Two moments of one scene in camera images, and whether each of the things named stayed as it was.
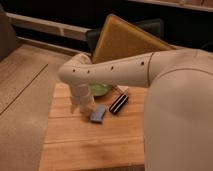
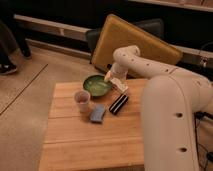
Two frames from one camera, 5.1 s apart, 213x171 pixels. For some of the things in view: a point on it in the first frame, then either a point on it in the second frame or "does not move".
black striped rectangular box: [119, 104] does not move
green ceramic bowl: [98, 89] does not move
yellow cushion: [118, 39] does not move
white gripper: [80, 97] to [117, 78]
